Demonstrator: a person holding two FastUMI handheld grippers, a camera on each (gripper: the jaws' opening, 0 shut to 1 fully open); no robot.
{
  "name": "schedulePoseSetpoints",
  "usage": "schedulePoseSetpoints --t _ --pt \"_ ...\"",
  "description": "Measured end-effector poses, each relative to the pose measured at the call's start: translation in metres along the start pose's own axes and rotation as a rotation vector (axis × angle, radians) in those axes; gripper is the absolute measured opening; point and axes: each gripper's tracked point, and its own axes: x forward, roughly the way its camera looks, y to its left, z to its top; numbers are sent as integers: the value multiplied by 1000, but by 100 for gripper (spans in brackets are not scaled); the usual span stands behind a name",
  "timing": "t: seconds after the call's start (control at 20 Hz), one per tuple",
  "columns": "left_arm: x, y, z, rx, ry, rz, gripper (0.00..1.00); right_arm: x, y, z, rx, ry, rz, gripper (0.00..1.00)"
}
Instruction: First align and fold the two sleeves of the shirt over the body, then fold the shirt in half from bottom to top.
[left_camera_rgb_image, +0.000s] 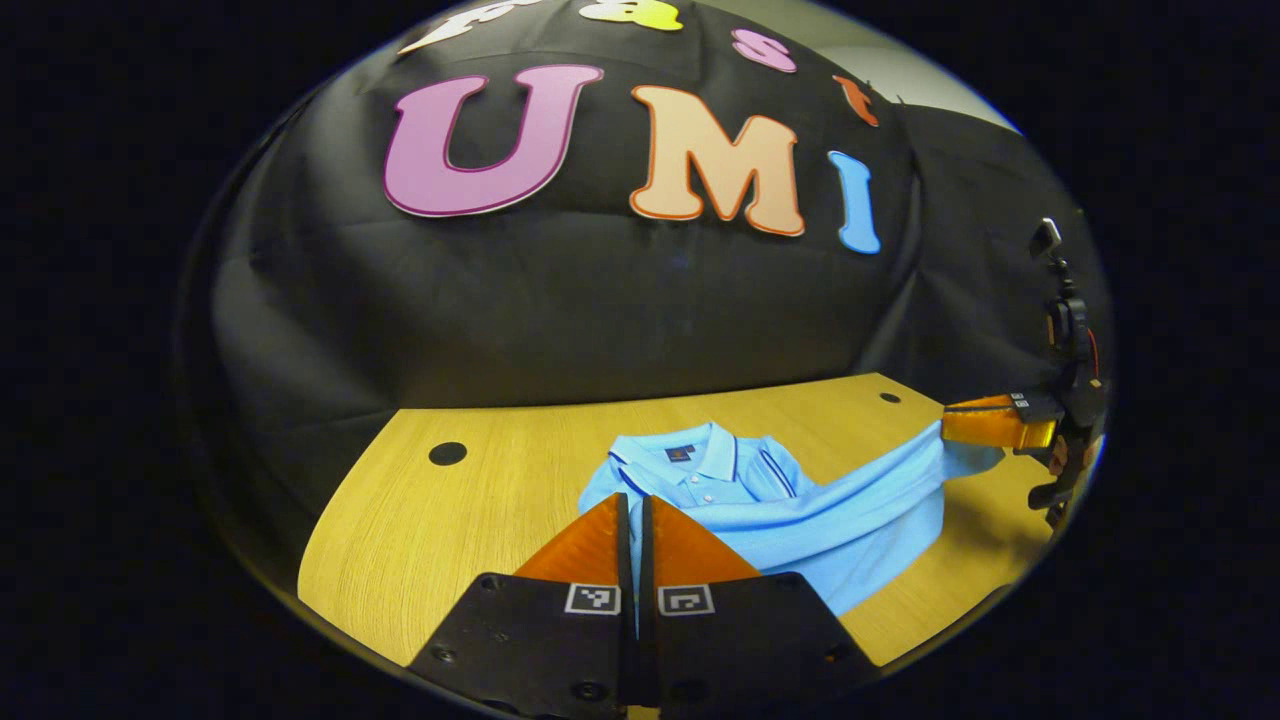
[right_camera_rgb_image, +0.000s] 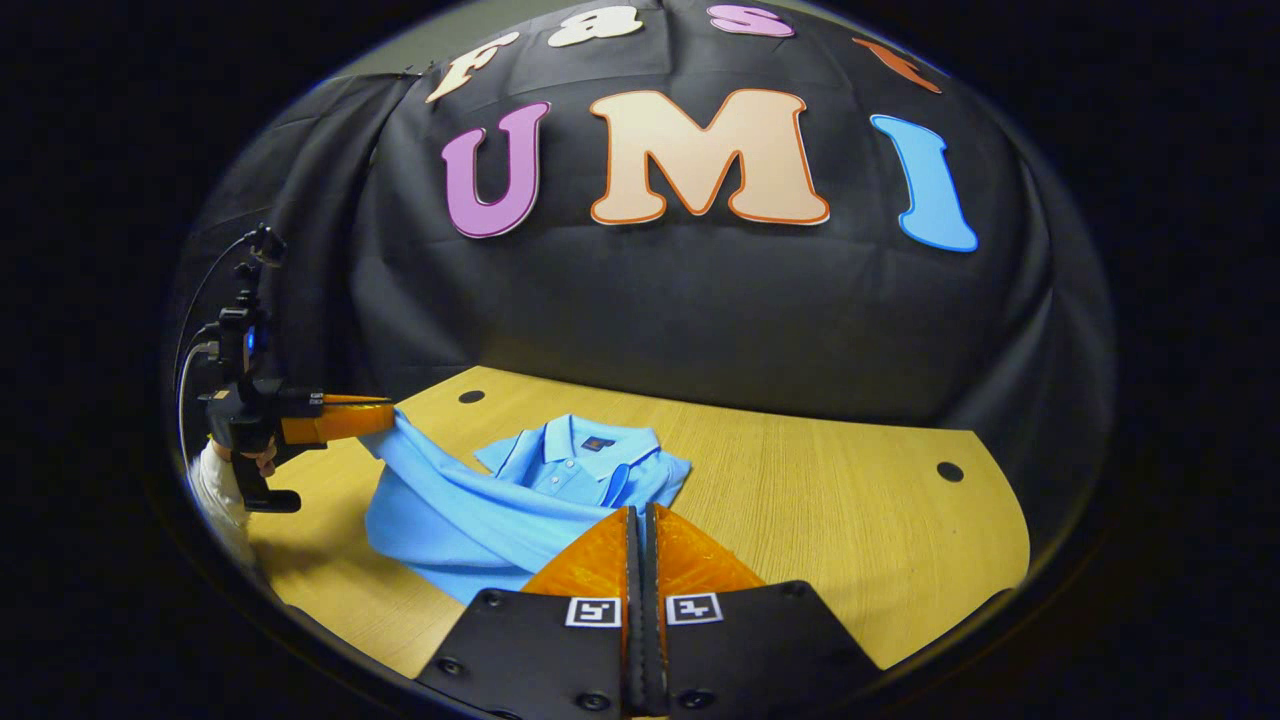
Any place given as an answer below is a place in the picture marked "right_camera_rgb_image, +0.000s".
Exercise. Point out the light blue polo T-shirt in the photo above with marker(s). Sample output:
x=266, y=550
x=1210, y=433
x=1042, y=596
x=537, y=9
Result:
x=470, y=510

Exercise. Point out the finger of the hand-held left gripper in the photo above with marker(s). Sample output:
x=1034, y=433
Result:
x=345, y=418

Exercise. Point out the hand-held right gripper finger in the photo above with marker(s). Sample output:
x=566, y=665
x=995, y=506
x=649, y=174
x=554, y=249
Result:
x=632, y=560
x=652, y=560

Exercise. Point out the black backdrop cloth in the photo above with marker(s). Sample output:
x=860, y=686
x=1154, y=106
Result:
x=700, y=300

